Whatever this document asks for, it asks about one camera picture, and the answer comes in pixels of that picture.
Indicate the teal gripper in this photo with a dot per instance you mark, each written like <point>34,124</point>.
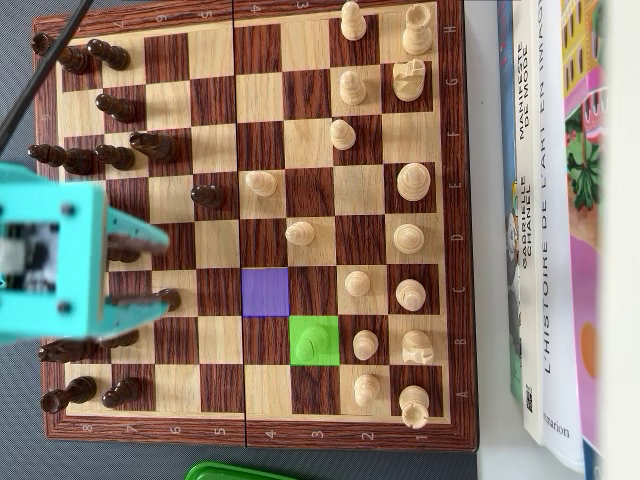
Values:
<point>131,231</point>

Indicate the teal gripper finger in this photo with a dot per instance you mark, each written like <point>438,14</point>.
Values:
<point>135,310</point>

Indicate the moved light pawn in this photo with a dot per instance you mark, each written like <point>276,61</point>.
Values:
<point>311,342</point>

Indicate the dark wooden knight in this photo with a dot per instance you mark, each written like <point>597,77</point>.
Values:
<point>155,146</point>
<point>60,351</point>

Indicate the dark wooden bishop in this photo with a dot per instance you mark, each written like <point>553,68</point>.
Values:
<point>65,158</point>

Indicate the dark wooden rook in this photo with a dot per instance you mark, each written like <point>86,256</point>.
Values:
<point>75,60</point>
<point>69,394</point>

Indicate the wooden folding chessboard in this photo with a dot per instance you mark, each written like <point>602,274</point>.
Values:
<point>220,150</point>

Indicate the light wooden pawn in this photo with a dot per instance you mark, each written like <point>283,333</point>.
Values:
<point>352,88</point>
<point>365,344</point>
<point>357,283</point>
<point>342,134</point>
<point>261,183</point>
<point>366,389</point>
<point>300,233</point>
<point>352,21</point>

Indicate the green plastic lid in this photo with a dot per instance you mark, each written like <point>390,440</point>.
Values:
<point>225,472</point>

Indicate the light wooden queen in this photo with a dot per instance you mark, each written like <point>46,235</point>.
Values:
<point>408,238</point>

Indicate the light wooden bishop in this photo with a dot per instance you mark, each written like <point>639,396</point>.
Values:
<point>410,294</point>

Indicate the light wooden king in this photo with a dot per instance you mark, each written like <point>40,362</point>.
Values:
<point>414,181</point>

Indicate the light wooden knight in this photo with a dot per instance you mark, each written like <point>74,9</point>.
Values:
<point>409,80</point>
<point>417,346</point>

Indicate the light wooden rook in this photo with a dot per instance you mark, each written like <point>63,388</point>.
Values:
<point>417,31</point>
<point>414,405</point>

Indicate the thin blue-spine book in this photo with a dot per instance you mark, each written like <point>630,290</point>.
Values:
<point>505,100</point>

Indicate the Gabrielle Chanel white book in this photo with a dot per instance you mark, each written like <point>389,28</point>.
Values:
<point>531,325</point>

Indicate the white art history book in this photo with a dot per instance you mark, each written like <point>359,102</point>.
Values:
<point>557,300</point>

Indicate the colourful pink illustrated book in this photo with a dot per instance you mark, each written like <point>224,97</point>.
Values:
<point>585,280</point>

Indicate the dark blue book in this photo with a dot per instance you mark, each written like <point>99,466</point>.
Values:
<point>591,467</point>

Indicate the white blurred upright panel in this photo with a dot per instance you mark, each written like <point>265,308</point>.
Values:
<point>625,250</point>

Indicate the teal gripper camera box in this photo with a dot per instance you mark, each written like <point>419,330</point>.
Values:
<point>80,260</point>

